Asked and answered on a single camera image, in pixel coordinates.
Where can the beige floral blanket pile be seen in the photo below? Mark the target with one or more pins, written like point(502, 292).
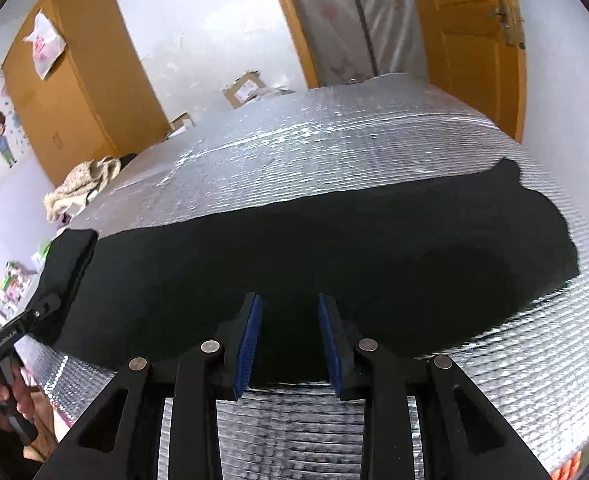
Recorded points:
point(85, 180)

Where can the translucent plastic door curtain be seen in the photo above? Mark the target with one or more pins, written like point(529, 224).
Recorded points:
point(355, 40)

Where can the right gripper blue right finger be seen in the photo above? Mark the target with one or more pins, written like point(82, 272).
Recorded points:
point(339, 339)

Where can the orange wooden door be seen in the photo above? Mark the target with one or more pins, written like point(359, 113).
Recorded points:
point(475, 51)

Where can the colourful striped bedsheet edge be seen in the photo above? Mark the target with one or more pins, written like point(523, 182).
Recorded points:
point(569, 469)

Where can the white small cardboard box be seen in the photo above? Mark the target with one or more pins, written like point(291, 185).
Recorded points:
point(181, 124)

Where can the brown cardboard box with label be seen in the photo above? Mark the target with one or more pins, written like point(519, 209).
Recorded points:
point(246, 88)

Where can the orange wooden wardrobe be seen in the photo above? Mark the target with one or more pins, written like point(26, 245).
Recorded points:
point(96, 100)

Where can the white pink plastic bag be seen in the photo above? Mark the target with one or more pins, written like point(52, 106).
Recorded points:
point(47, 44)

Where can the toiletry bottles on cabinet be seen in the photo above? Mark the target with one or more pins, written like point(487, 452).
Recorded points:
point(14, 285)

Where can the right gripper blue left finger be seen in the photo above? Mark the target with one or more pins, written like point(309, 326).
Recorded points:
point(239, 338)

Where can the black garment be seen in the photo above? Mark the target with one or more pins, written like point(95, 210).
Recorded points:
point(419, 266)

